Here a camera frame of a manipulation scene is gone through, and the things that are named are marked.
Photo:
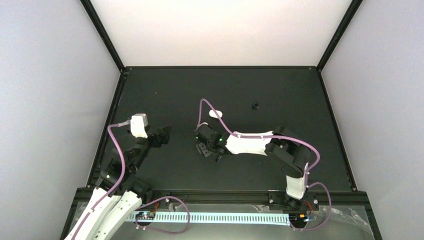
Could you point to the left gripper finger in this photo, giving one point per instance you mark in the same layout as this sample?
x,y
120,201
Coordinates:
x,y
164,138
165,129

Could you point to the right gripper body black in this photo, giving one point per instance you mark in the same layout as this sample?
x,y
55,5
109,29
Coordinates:
x,y
206,151

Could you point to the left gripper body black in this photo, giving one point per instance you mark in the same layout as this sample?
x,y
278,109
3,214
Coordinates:
x,y
155,141

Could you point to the white earbud charging case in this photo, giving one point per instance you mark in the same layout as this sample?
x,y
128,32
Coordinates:
x,y
216,114

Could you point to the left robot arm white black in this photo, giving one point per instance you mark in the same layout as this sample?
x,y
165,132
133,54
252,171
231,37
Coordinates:
x,y
118,191

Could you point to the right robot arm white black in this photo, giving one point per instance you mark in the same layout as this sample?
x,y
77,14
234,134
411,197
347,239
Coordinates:
x,y
290,156

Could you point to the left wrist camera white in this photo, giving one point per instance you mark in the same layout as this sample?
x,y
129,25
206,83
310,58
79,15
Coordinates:
x,y
138,124

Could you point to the light blue cable duct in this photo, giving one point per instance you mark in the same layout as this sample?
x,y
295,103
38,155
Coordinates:
x,y
279,219

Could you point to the black frame post left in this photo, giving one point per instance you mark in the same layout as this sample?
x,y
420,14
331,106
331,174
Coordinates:
x,y
102,32

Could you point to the black frame post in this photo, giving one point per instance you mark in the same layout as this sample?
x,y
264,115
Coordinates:
x,y
337,36
102,32

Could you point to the black aluminium rail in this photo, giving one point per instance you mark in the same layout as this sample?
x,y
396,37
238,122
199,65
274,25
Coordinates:
x,y
275,200

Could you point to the black frame post right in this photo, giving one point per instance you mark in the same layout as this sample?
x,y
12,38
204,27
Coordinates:
x,y
337,36

